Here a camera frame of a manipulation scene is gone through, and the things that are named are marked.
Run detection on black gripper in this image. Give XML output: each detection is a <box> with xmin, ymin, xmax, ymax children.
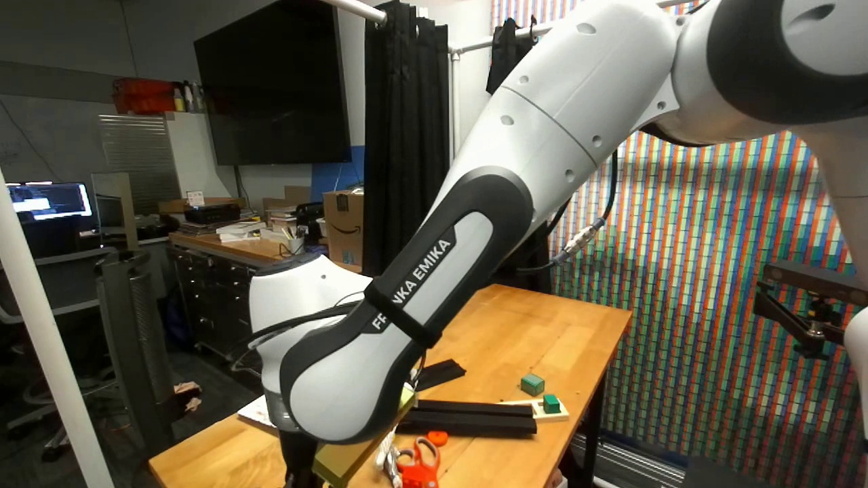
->
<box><xmin>278</xmin><ymin>432</ymin><xmax>320</xmax><ymax>488</ymax></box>

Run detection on white paper sheet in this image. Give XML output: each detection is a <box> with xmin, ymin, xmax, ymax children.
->
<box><xmin>235</xmin><ymin>390</ymin><xmax>278</xmax><ymax>432</ymax></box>

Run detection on short black track piece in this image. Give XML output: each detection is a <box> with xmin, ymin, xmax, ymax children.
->
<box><xmin>415</xmin><ymin>358</ymin><xmax>470</xmax><ymax>393</ymax></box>

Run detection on black drawer cabinet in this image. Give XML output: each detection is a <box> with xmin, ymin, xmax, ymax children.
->
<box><xmin>169</xmin><ymin>230</ymin><xmax>362</xmax><ymax>383</ymax></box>

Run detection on cardboard box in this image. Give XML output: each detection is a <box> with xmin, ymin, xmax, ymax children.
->
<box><xmin>320</xmin><ymin>187</ymin><xmax>367</xmax><ymax>272</ymax></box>

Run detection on white wooden shape board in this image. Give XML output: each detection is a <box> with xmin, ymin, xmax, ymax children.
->
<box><xmin>498</xmin><ymin>396</ymin><xmax>571</xmax><ymax>423</ymax></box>

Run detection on white pole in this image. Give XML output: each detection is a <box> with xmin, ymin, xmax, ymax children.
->
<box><xmin>0</xmin><ymin>171</ymin><xmax>116</xmax><ymax>488</ymax></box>

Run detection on wooden plank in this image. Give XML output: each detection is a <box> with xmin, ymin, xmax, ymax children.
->
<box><xmin>90</xmin><ymin>171</ymin><xmax>141</xmax><ymax>255</ymax></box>

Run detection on white board panel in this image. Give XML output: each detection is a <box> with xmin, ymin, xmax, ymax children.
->
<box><xmin>95</xmin><ymin>111</ymin><xmax>234</xmax><ymax>207</ymax></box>

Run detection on computer monitor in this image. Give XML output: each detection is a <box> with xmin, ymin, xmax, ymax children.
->
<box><xmin>0</xmin><ymin>179</ymin><xmax>98</xmax><ymax>229</ymax></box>

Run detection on large black television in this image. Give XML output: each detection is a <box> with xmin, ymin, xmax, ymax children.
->
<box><xmin>190</xmin><ymin>0</ymin><xmax>353</xmax><ymax>169</ymax></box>

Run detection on red box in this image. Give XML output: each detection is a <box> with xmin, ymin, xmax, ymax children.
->
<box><xmin>112</xmin><ymin>77</ymin><xmax>179</xmax><ymax>118</ymax></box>

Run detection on multicoloured patterned backdrop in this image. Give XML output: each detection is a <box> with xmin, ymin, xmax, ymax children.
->
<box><xmin>491</xmin><ymin>0</ymin><xmax>868</xmax><ymax>488</ymax></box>

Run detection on white curtain rod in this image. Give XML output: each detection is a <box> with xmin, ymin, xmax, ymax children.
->
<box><xmin>447</xmin><ymin>15</ymin><xmax>552</xmax><ymax>55</ymax></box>

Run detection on orange handled scissors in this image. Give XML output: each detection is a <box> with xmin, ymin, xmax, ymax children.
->
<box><xmin>384</xmin><ymin>435</ymin><xmax>445</xmax><ymax>488</ymax></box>

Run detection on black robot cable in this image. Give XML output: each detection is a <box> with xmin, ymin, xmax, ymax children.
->
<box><xmin>532</xmin><ymin>148</ymin><xmax>622</xmax><ymax>280</ymax></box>

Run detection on black camera bracket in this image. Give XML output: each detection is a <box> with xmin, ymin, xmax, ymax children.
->
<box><xmin>750</xmin><ymin>260</ymin><xmax>868</xmax><ymax>360</ymax></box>

